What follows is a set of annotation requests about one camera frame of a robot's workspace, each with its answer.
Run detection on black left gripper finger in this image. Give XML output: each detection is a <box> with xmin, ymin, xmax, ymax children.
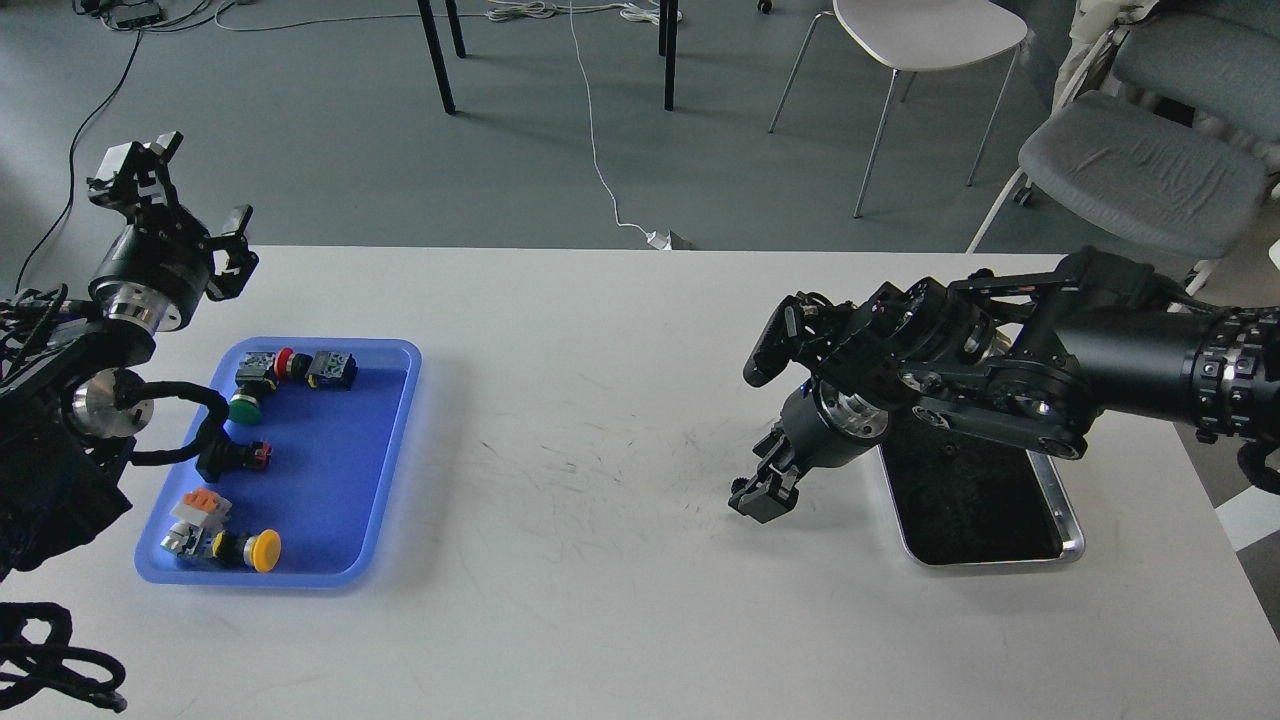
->
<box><xmin>205</xmin><ymin>205</ymin><xmax>259</xmax><ymax>302</ymax></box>
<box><xmin>87</xmin><ymin>131</ymin><xmax>196</xmax><ymax>236</ymax></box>

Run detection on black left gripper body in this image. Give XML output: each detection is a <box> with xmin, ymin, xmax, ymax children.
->
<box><xmin>90</xmin><ymin>225</ymin><xmax>212</xmax><ymax>333</ymax></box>

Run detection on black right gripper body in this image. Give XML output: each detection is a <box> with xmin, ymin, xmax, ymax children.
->
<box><xmin>774</xmin><ymin>380</ymin><xmax>891</xmax><ymax>473</ymax></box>

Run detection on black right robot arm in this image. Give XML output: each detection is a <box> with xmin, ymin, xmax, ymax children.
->
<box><xmin>728</xmin><ymin>247</ymin><xmax>1279</xmax><ymax>523</ymax></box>

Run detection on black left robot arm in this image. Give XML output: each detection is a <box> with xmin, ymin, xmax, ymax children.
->
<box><xmin>1</xmin><ymin>131</ymin><xmax>271</xmax><ymax>571</ymax></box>

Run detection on silver metal tray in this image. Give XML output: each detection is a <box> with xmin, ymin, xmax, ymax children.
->
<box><xmin>879</xmin><ymin>416</ymin><xmax>1085</xmax><ymax>568</ymax></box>

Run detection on blue plastic tray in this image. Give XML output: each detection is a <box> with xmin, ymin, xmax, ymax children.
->
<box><xmin>134</xmin><ymin>336</ymin><xmax>422</xmax><ymax>589</ymax></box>

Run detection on black yellow contact block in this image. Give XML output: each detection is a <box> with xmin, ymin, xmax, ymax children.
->
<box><xmin>303</xmin><ymin>350</ymin><xmax>358</xmax><ymax>391</ymax></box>

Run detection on orange white contact block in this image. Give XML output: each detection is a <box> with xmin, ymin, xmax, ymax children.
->
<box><xmin>160</xmin><ymin>487</ymin><xmax>233</xmax><ymax>559</ymax></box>

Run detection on black table leg left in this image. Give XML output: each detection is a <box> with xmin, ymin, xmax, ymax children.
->
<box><xmin>416</xmin><ymin>0</ymin><xmax>467</xmax><ymax>117</ymax></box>

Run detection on black table leg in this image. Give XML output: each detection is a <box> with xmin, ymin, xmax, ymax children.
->
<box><xmin>416</xmin><ymin>0</ymin><xmax>467</xmax><ymax>117</ymax></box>
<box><xmin>658</xmin><ymin>0</ymin><xmax>680</xmax><ymax>111</ymax></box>

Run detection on white chair metal legs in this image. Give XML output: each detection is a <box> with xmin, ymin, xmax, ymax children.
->
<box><xmin>768</xmin><ymin>1</ymin><xmax>1030</xmax><ymax>219</ymax></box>

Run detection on black table leg right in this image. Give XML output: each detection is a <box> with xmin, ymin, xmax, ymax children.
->
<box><xmin>658</xmin><ymin>0</ymin><xmax>680</xmax><ymax>111</ymax></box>

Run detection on grey upholstered chair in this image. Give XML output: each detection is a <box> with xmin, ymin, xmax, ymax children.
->
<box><xmin>970</xmin><ymin>1</ymin><xmax>1279</xmax><ymax>290</ymax></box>

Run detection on black floor cable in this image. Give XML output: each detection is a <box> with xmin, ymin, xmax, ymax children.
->
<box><xmin>15</xmin><ymin>0</ymin><xmax>216</xmax><ymax>291</ymax></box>

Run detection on red push button switch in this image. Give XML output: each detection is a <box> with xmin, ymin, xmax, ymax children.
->
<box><xmin>234</xmin><ymin>347</ymin><xmax>314</xmax><ymax>388</ymax></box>

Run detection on green push button switch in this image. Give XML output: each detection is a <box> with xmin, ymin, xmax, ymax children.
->
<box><xmin>228</xmin><ymin>383</ymin><xmax>269</xmax><ymax>427</ymax></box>

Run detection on black push button switch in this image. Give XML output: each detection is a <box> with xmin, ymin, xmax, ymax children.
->
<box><xmin>195</xmin><ymin>436</ymin><xmax>273</xmax><ymax>484</ymax></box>

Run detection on white floor cable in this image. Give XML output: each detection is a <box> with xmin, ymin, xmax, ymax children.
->
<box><xmin>215</xmin><ymin>0</ymin><xmax>692</xmax><ymax>251</ymax></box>

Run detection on yellow push button switch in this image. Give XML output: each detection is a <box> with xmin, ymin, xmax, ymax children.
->
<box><xmin>206</xmin><ymin>529</ymin><xmax>282</xmax><ymax>573</ymax></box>

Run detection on black sleeved left arm cable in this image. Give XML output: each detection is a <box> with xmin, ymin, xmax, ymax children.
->
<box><xmin>0</xmin><ymin>380</ymin><xmax>233</xmax><ymax>714</ymax></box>

